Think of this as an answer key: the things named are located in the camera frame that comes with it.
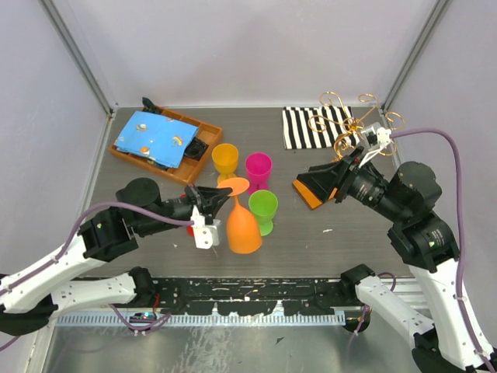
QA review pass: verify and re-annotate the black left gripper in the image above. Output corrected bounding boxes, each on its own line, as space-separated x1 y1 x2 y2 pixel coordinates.
138 184 235 238

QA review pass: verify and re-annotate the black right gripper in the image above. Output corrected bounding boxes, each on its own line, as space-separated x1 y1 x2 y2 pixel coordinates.
295 144 405 220

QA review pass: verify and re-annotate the orange plastic wine glass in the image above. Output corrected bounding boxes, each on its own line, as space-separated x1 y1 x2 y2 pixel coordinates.
217 177 262 255

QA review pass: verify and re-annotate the gold wire glass rack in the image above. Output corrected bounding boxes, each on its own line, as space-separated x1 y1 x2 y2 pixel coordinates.
292 91 407 211

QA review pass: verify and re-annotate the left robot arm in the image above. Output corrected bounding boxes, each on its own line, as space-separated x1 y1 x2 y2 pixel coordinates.
1 177 232 337

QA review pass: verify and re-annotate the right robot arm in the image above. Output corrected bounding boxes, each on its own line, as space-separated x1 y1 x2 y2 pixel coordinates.
293 148 496 372

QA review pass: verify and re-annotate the yellow plastic wine glass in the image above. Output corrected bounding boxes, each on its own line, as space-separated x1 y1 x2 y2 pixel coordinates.
212 143 239 183

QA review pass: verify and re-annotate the green plastic wine glass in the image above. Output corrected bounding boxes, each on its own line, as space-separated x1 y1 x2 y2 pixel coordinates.
248 190 279 236

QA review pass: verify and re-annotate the pink plastic wine glass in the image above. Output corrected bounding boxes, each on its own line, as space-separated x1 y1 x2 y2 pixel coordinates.
245 152 273 194

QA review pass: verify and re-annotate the black item in tray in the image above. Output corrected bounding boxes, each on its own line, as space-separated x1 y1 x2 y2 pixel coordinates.
184 137 207 161

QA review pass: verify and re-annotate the black white striped cloth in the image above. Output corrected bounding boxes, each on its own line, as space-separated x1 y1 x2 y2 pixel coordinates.
282 106 352 150

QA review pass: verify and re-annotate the wooden compartment tray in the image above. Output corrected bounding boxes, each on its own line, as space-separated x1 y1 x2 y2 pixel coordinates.
109 109 223 185

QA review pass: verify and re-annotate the blue patterned cloth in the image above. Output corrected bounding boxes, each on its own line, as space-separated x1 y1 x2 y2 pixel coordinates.
114 111 198 168

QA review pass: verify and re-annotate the dark patterned cloth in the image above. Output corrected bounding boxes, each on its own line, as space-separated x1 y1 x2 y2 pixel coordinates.
142 97 163 115

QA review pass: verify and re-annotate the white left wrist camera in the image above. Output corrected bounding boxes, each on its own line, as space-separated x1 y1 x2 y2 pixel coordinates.
191 206 221 249

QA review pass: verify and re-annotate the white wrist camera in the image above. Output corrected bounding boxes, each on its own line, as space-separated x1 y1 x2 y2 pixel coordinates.
191 206 221 249
359 122 392 168

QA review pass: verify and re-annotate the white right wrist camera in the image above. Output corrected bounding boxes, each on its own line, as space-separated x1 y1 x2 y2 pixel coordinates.
359 122 392 168

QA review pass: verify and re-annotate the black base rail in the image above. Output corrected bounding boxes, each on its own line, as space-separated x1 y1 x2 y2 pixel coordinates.
112 276 389 316

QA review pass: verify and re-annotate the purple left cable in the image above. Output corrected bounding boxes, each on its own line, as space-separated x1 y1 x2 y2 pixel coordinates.
0 205 195 350

